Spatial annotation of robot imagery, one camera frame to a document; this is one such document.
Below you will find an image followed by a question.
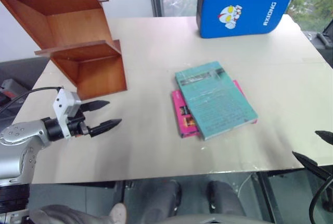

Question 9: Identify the black equipment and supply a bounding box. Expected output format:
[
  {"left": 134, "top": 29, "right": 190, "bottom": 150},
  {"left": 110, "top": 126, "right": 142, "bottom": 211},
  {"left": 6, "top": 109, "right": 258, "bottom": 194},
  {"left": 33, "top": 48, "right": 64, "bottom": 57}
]
[{"left": 315, "top": 18, "right": 333, "bottom": 69}]

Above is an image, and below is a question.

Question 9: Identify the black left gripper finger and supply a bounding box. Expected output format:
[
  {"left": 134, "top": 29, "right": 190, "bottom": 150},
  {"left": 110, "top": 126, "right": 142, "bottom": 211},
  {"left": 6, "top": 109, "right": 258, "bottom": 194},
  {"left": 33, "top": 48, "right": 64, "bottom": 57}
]
[
  {"left": 88, "top": 118, "right": 123, "bottom": 138},
  {"left": 80, "top": 100, "right": 111, "bottom": 113}
]

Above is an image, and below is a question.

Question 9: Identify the red black device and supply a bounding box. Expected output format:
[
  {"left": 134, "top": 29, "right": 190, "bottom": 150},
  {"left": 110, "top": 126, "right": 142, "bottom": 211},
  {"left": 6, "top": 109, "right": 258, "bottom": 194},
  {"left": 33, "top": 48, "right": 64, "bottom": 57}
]
[{"left": 0, "top": 78, "right": 34, "bottom": 113}]

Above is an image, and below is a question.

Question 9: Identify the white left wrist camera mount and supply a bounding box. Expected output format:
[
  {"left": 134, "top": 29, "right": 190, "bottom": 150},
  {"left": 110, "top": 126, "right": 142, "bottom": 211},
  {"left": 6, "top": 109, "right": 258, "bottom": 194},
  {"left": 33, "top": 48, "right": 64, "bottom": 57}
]
[{"left": 53, "top": 87, "right": 82, "bottom": 140}]

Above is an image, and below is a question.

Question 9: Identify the grey rounded shape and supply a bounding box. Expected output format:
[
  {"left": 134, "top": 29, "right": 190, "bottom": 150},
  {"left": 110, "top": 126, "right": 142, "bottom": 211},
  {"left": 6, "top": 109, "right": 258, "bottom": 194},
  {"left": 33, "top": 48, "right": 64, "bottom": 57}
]
[{"left": 28, "top": 202, "right": 128, "bottom": 224}]

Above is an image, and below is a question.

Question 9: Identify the pink book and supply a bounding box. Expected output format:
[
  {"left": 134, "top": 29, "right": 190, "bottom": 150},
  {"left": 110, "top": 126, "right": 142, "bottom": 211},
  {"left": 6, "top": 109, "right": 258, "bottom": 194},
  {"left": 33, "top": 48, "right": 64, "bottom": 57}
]
[{"left": 171, "top": 80, "right": 259, "bottom": 139}]

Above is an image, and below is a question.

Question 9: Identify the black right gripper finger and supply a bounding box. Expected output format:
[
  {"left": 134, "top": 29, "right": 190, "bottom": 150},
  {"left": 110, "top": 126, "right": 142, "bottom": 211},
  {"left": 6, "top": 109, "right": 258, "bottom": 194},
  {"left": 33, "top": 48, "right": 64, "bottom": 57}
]
[
  {"left": 291, "top": 151, "right": 333, "bottom": 182},
  {"left": 314, "top": 130, "right": 333, "bottom": 146}
]

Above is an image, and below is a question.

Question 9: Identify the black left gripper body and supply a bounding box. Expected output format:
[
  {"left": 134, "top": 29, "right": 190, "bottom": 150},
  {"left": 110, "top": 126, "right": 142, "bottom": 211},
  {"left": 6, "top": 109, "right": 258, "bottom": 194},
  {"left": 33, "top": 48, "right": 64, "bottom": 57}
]
[{"left": 66, "top": 104, "right": 92, "bottom": 139}]

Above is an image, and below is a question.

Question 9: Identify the wooden shelf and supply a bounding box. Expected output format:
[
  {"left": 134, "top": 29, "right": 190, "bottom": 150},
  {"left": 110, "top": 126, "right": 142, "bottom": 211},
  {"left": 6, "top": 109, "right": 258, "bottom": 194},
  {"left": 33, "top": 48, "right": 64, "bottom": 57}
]
[{"left": 0, "top": 0, "right": 128, "bottom": 101}]

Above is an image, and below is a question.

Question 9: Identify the thin white cable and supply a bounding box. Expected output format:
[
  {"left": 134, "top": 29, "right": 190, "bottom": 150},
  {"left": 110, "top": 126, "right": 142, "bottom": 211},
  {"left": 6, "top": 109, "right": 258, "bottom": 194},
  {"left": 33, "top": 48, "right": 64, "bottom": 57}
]
[{"left": 237, "top": 173, "right": 253, "bottom": 196}]

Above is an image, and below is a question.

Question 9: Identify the teal book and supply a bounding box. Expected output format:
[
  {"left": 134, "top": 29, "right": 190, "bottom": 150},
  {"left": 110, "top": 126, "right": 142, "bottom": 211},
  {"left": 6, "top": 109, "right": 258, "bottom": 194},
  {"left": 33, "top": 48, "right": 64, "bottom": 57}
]
[{"left": 174, "top": 61, "right": 259, "bottom": 141}]

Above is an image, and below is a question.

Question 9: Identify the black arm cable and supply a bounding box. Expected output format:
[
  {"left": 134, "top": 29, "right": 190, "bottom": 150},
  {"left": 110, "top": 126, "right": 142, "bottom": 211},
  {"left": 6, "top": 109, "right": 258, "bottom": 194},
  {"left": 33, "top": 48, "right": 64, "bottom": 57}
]
[
  {"left": 309, "top": 178, "right": 333, "bottom": 224},
  {"left": 0, "top": 86, "right": 63, "bottom": 114}
]

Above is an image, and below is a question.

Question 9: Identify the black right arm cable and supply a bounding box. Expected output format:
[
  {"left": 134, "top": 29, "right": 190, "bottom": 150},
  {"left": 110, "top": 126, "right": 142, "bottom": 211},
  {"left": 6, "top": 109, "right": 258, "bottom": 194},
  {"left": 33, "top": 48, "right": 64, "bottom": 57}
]
[{"left": 309, "top": 178, "right": 333, "bottom": 224}]

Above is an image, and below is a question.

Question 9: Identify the black table frame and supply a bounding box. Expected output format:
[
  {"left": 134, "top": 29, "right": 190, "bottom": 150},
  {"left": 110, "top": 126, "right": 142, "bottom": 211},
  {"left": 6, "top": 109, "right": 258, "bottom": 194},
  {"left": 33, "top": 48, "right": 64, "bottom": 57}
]
[{"left": 250, "top": 168, "right": 305, "bottom": 224}]

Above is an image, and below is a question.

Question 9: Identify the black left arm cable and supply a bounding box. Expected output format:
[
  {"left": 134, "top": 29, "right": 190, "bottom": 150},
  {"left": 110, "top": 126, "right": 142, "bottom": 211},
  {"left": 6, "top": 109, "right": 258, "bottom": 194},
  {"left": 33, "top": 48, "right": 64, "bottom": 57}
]
[{"left": 0, "top": 86, "right": 63, "bottom": 114}]

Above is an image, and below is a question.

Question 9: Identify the blue cartoon print case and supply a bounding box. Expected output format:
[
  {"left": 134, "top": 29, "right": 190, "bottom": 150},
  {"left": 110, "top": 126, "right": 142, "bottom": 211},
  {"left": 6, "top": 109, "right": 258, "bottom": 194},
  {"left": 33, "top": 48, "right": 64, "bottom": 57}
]
[{"left": 196, "top": 0, "right": 293, "bottom": 39}]

